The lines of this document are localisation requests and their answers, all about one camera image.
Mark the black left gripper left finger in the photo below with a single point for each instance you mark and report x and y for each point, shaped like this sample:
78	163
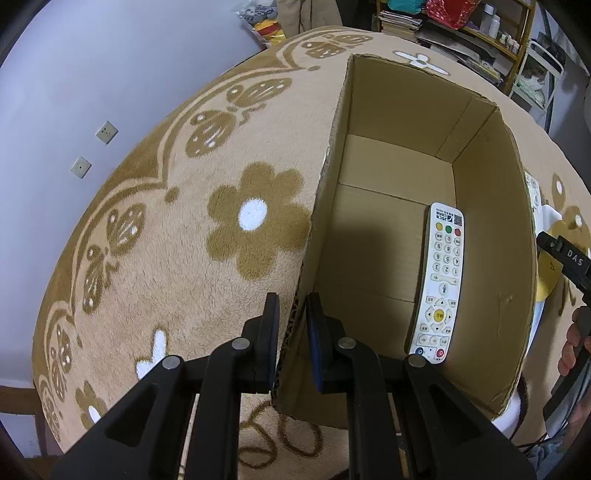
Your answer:
182	418

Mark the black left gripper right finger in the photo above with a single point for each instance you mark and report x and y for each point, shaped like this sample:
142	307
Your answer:
405	419

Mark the white tv remote control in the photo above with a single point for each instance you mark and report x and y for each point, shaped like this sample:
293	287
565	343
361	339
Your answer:
438	302

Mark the brown cardboard box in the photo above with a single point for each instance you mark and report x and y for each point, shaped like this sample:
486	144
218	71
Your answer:
401	140

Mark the right hand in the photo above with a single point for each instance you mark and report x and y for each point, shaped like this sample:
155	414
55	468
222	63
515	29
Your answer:
574	340

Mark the yellow round disc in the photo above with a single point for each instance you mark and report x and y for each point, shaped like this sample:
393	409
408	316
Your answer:
549	270

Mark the white metal trolley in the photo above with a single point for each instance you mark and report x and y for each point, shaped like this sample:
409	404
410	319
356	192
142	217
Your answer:
538	79

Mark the beige patterned carpet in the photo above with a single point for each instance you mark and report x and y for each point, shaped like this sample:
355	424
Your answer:
212	211

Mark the wooden bookshelf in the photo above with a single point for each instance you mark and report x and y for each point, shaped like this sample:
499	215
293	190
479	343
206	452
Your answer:
489	37

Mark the lower white wall socket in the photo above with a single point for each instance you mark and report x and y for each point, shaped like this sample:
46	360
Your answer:
80	167

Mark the white wall socket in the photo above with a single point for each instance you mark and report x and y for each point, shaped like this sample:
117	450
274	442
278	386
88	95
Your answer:
80	167
106	132

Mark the upper white wall socket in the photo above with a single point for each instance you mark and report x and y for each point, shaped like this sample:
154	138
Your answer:
106	132

